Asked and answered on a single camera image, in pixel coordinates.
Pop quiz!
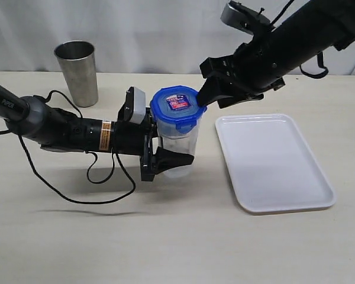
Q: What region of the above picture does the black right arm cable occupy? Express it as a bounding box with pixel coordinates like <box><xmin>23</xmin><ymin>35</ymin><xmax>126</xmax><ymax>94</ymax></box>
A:
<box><xmin>269</xmin><ymin>0</ymin><xmax>329</xmax><ymax>79</ymax></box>

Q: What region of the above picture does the white plastic tray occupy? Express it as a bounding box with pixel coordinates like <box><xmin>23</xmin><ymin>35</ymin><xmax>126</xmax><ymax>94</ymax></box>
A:
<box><xmin>215</xmin><ymin>114</ymin><xmax>337</xmax><ymax>214</ymax></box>

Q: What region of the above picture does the blue bottle lid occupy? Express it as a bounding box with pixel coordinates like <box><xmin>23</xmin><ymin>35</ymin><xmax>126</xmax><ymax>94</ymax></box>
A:
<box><xmin>150</xmin><ymin>85</ymin><xmax>207</xmax><ymax>137</ymax></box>

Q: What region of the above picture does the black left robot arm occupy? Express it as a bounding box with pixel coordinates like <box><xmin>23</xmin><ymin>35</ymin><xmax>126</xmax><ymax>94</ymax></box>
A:
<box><xmin>0</xmin><ymin>85</ymin><xmax>194</xmax><ymax>182</ymax></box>

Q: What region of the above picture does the stainless steel cup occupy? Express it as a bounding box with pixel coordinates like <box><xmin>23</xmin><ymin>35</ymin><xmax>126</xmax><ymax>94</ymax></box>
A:
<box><xmin>54</xmin><ymin>40</ymin><xmax>98</xmax><ymax>108</ymax></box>

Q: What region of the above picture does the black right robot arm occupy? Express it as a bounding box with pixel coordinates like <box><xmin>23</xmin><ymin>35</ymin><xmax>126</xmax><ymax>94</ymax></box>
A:
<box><xmin>197</xmin><ymin>1</ymin><xmax>355</xmax><ymax>108</ymax></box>

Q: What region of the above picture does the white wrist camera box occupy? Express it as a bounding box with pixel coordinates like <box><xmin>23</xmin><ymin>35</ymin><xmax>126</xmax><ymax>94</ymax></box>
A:
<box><xmin>130</xmin><ymin>86</ymin><xmax>146</xmax><ymax>124</ymax></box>

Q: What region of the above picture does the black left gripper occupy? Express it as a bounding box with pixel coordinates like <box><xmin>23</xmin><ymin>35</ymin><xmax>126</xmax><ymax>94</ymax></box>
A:
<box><xmin>113</xmin><ymin>88</ymin><xmax>194</xmax><ymax>181</ymax></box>

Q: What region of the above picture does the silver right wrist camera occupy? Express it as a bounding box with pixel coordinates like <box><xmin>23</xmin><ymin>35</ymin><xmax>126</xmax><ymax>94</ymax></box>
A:
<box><xmin>220</xmin><ymin>1</ymin><xmax>254</xmax><ymax>35</ymax></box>

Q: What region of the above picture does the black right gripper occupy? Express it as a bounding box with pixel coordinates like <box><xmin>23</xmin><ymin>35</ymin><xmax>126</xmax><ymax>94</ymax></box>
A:
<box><xmin>197</xmin><ymin>1</ymin><xmax>286</xmax><ymax>109</ymax></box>

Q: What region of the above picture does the clear plastic tea bottle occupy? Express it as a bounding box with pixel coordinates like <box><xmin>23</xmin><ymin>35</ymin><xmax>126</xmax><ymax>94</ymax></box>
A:
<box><xmin>158</xmin><ymin>117</ymin><xmax>201</xmax><ymax>178</ymax></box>

